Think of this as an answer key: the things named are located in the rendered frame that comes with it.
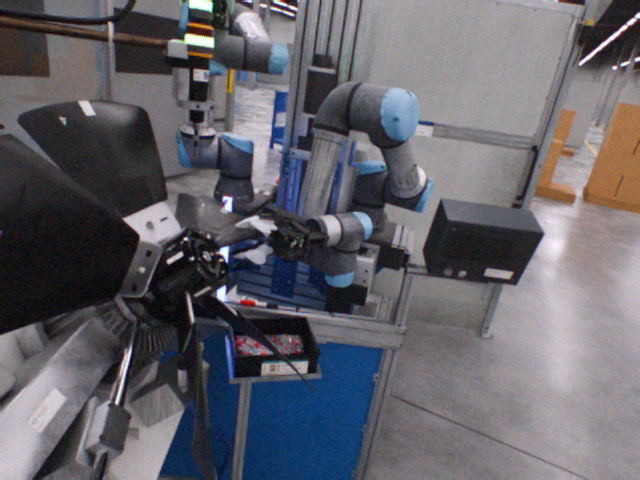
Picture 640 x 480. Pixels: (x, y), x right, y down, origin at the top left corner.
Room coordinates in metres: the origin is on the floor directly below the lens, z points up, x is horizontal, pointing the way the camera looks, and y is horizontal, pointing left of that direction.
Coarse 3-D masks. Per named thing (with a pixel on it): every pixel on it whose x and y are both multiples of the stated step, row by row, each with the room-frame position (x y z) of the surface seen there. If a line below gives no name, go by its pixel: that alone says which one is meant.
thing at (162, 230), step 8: (152, 208) 0.72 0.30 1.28; (160, 208) 0.73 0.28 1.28; (168, 208) 0.73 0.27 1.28; (136, 216) 0.70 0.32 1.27; (144, 216) 0.71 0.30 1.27; (152, 216) 0.71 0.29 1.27; (160, 216) 0.72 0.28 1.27; (168, 216) 0.72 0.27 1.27; (136, 224) 0.69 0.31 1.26; (144, 224) 0.70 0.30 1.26; (160, 224) 0.71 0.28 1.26; (168, 224) 0.71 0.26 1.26; (176, 224) 0.72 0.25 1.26; (144, 232) 0.69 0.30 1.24; (152, 232) 0.70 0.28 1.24; (160, 232) 0.70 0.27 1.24; (168, 232) 0.71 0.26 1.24; (144, 240) 0.68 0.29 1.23; (152, 240) 0.69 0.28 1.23; (160, 240) 0.69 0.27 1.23
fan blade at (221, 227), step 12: (180, 204) 0.96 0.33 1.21; (192, 204) 0.98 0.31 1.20; (180, 216) 0.91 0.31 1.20; (192, 216) 0.92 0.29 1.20; (204, 216) 0.94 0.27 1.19; (216, 216) 0.96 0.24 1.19; (228, 216) 0.99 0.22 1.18; (180, 228) 0.85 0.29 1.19; (204, 228) 0.87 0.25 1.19; (216, 228) 0.89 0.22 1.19; (228, 228) 0.91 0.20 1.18; (240, 228) 0.95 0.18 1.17; (216, 240) 0.82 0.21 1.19; (228, 240) 0.85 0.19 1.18; (240, 240) 0.88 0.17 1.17
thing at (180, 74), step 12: (168, 48) 0.73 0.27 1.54; (180, 48) 0.74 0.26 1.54; (168, 60) 0.74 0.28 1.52; (180, 60) 0.74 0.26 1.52; (180, 72) 0.74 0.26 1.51; (180, 84) 0.74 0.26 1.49; (180, 96) 0.74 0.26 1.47; (192, 108) 0.74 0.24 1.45; (204, 108) 0.75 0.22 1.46; (216, 108) 0.77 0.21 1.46
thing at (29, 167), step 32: (0, 160) 0.45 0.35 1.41; (32, 160) 0.48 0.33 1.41; (0, 192) 0.43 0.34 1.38; (32, 192) 0.47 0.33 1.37; (64, 192) 0.50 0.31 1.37; (0, 224) 0.42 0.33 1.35; (32, 224) 0.45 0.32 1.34; (64, 224) 0.49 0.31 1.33; (96, 224) 0.53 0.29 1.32; (128, 224) 0.58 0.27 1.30; (0, 256) 0.41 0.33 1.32; (32, 256) 0.44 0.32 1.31; (64, 256) 0.48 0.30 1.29; (96, 256) 0.52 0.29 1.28; (128, 256) 0.57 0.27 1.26; (32, 288) 0.44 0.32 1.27; (64, 288) 0.47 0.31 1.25; (96, 288) 0.52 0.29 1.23; (0, 320) 0.39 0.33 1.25; (32, 320) 0.43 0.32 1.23
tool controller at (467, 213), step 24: (456, 216) 1.11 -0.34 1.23; (480, 216) 1.13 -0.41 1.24; (504, 216) 1.15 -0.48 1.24; (528, 216) 1.17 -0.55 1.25; (432, 240) 1.17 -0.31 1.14; (456, 240) 1.10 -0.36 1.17; (480, 240) 1.10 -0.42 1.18; (504, 240) 1.10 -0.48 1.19; (528, 240) 1.10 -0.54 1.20; (432, 264) 1.13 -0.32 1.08; (456, 264) 1.12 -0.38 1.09; (480, 264) 1.12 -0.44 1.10; (504, 264) 1.12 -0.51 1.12
